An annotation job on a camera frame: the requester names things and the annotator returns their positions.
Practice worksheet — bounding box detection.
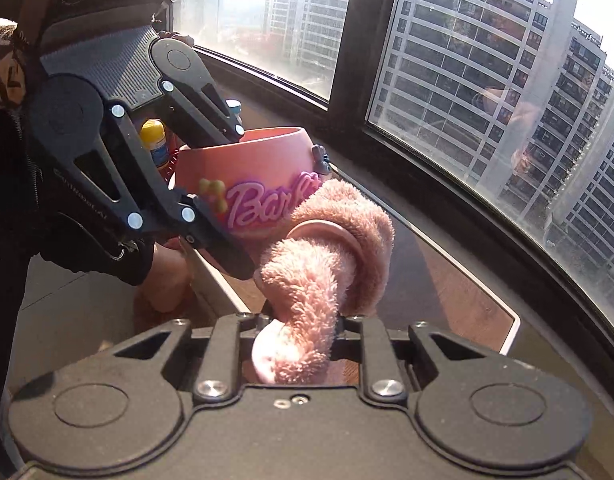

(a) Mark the pink Barbie cup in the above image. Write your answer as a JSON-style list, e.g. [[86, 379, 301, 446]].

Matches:
[[173, 127, 331, 240]]

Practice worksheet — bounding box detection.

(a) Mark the yellow capped bottle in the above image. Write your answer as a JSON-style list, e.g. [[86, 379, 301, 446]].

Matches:
[[139, 119, 170, 168]]

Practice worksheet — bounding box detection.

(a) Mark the pink fluffy towel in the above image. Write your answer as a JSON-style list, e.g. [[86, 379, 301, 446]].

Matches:
[[252, 180, 395, 385]]

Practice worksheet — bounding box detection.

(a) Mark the black window frame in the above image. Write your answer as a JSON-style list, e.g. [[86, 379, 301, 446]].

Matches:
[[168, 0, 614, 315]]

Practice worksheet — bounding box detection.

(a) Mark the operator hand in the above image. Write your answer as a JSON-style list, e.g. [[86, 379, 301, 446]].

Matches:
[[134, 237, 194, 318]]

